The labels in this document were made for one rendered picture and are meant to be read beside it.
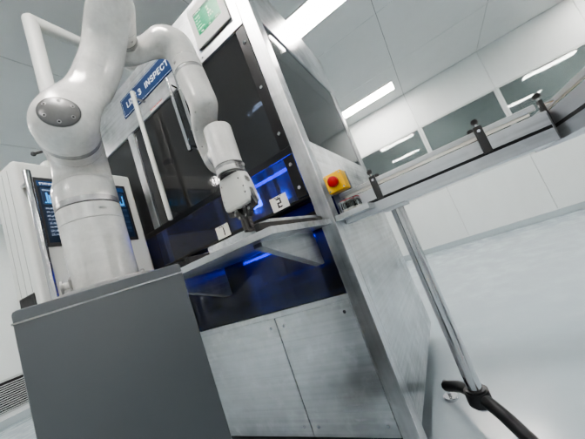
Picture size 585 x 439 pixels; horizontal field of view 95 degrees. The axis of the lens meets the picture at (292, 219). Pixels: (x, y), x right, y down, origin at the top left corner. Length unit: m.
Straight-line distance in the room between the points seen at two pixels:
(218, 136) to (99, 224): 0.38
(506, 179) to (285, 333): 4.92
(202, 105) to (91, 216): 0.43
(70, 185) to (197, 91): 0.42
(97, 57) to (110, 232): 0.45
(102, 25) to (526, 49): 5.82
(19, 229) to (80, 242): 0.83
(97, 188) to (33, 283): 0.78
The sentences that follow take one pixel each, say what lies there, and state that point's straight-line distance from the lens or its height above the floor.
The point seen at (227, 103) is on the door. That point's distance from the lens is 1.37.
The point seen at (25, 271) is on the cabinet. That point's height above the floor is 1.10.
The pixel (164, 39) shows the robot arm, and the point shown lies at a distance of 1.02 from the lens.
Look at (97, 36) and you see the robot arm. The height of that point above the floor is 1.48.
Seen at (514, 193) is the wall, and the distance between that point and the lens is 5.64.
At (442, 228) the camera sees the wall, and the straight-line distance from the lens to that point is 5.56.
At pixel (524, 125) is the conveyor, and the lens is 1.10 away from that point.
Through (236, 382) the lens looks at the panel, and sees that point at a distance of 1.51.
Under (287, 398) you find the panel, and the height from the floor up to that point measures 0.25.
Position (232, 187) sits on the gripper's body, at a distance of 0.78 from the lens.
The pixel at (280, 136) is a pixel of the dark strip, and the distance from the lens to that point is 1.14.
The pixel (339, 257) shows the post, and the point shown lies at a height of 0.73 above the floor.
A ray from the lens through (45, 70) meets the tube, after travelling 2.06.
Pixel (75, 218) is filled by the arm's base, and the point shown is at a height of 1.01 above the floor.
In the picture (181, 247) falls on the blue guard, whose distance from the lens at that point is 1.54.
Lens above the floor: 0.79
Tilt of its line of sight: 8 degrees up
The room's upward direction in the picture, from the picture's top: 20 degrees counter-clockwise
